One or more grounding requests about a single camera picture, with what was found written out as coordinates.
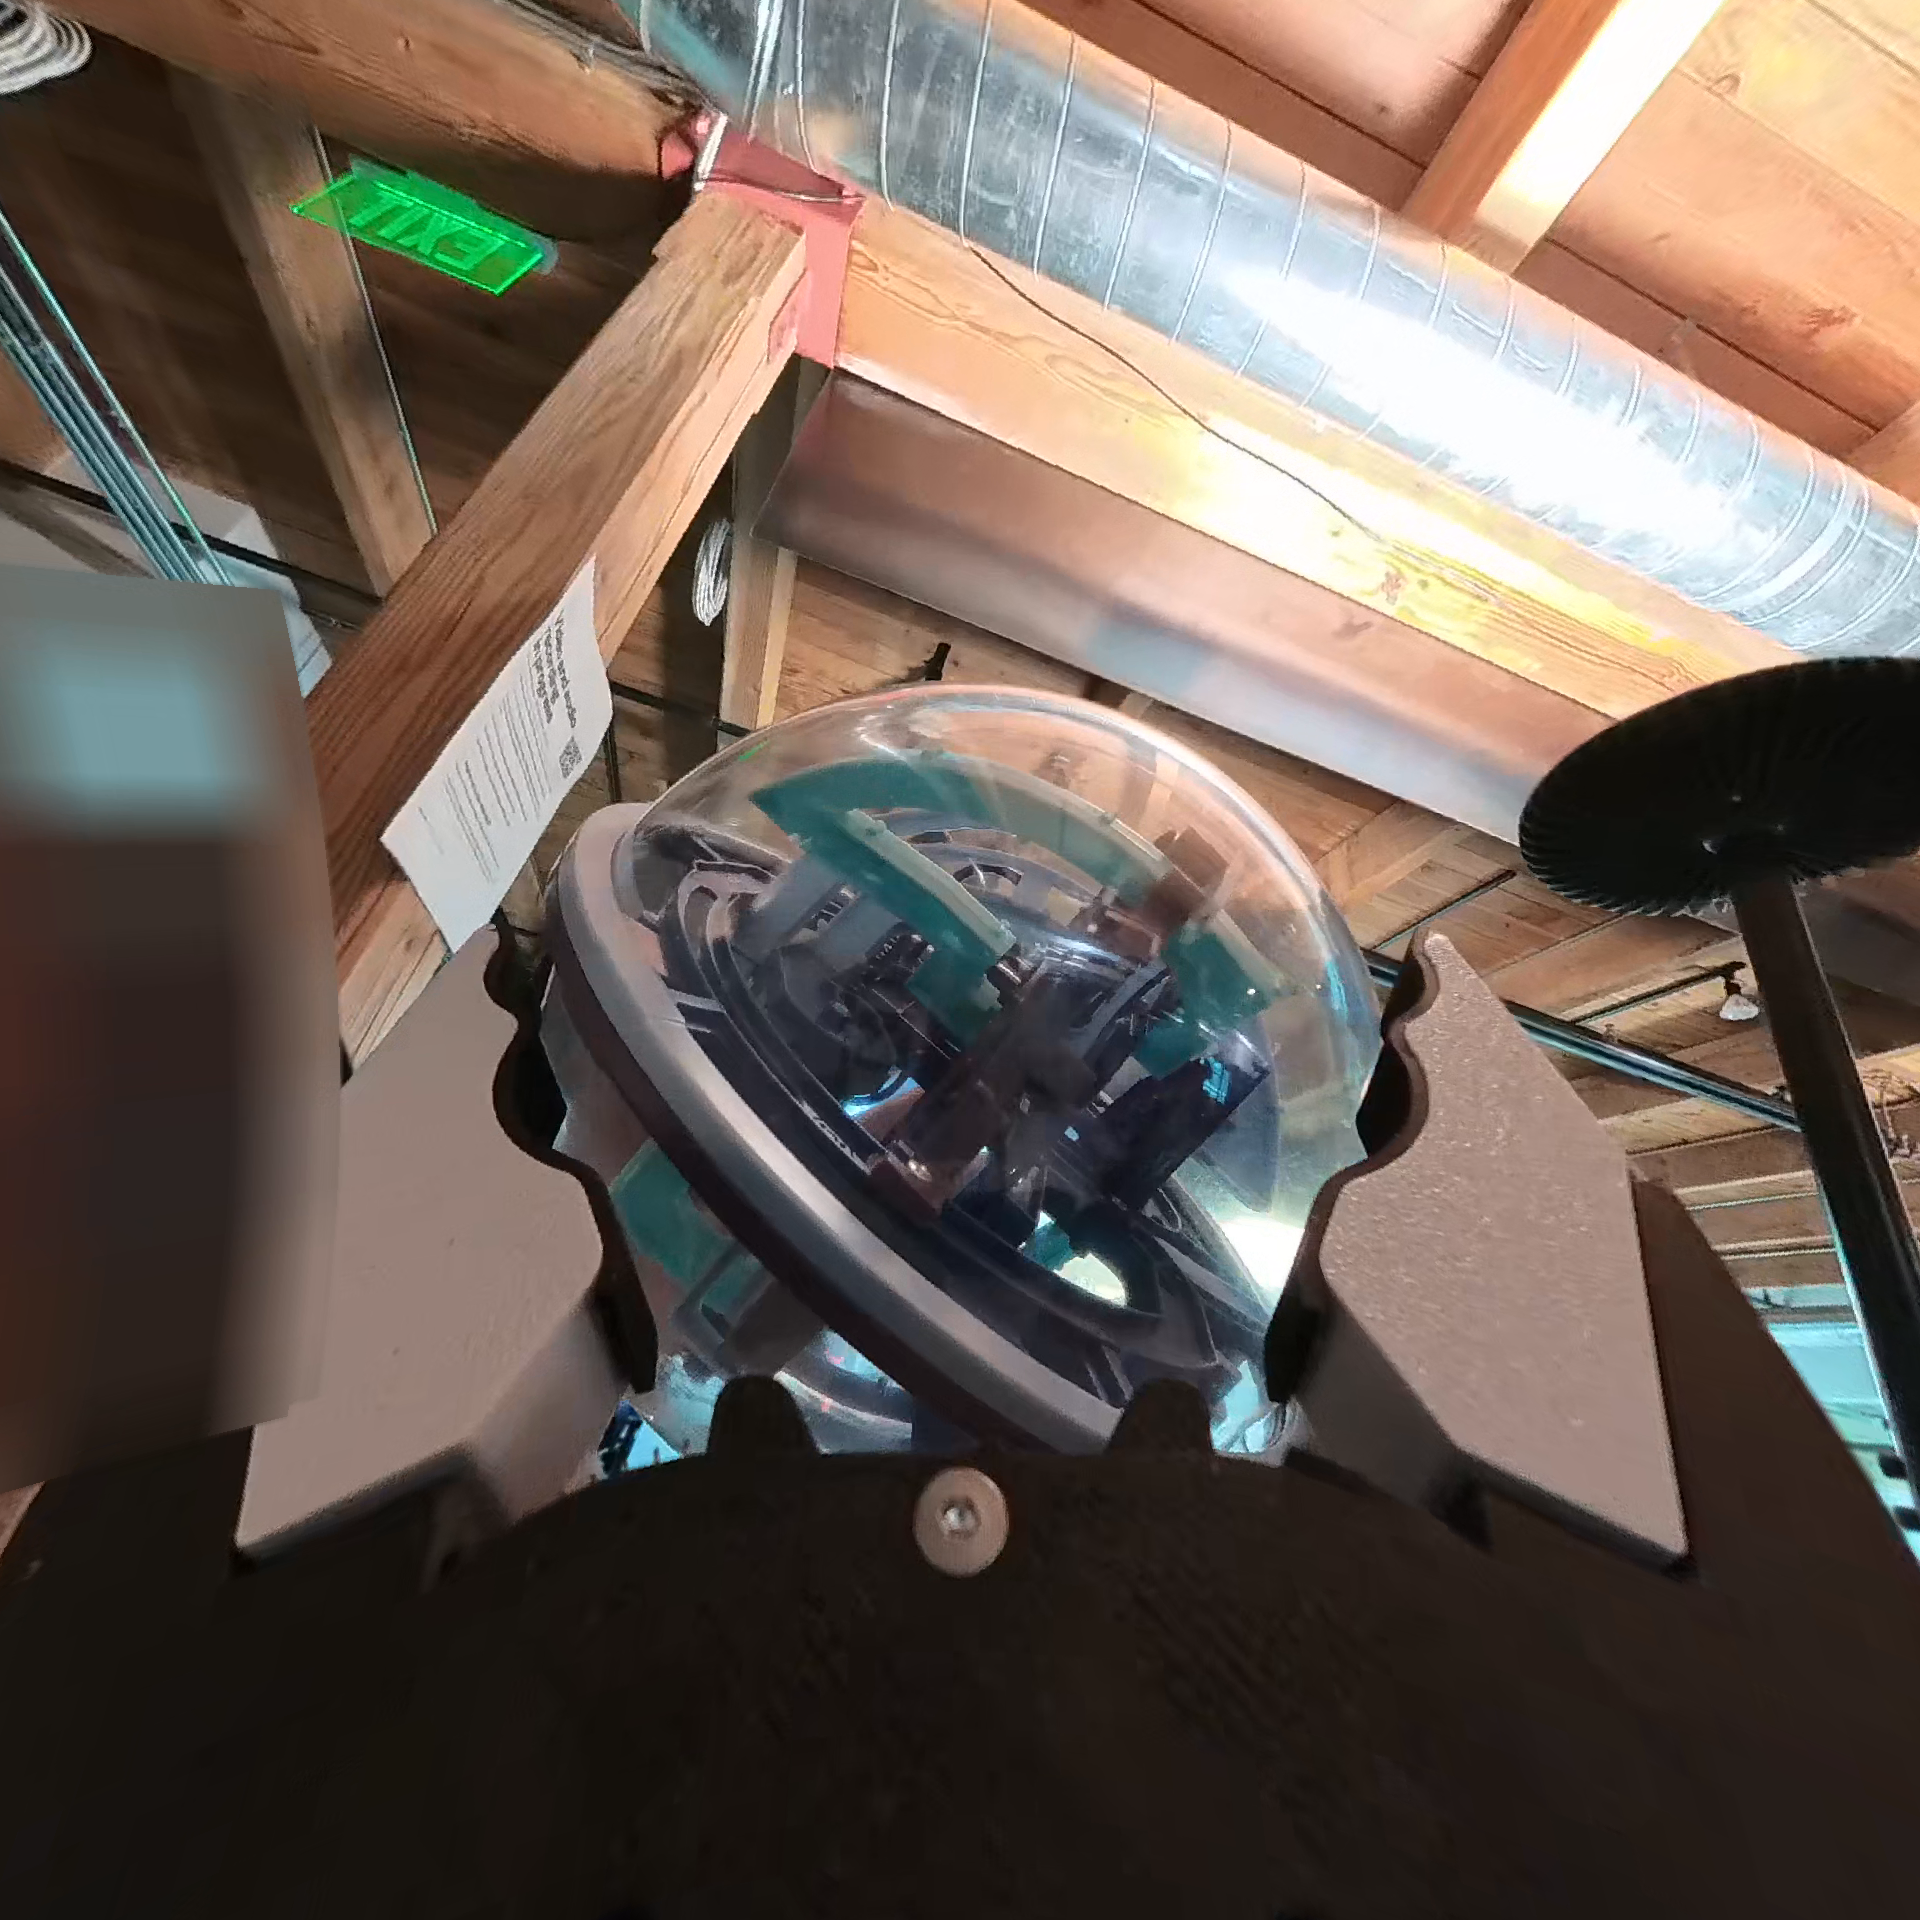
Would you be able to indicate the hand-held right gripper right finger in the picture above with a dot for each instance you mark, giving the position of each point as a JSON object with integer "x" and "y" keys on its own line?
{"x": 1500, "y": 1321}

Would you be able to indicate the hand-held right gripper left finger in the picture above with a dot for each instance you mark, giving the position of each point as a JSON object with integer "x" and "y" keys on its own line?
{"x": 450, "y": 1291}

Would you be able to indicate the clear plastic maze ball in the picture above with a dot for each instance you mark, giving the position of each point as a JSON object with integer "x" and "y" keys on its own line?
{"x": 961, "y": 1081}

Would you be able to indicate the white pendant lamp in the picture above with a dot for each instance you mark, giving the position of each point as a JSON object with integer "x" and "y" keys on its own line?
{"x": 1737, "y": 1002}

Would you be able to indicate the white paper notice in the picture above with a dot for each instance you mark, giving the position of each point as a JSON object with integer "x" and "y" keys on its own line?
{"x": 511, "y": 750}

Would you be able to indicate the green exit sign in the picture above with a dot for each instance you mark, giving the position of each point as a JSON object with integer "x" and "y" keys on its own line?
{"x": 428, "y": 225}

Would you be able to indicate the black ceiling track rail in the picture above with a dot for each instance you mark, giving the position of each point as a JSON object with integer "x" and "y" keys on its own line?
{"x": 1665, "y": 1065}

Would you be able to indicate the silver spiral air duct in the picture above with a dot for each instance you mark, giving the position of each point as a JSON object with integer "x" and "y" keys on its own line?
{"x": 1274, "y": 255}

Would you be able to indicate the red steel beam bracket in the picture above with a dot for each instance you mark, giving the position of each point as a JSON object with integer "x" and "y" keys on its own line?
{"x": 788, "y": 211}

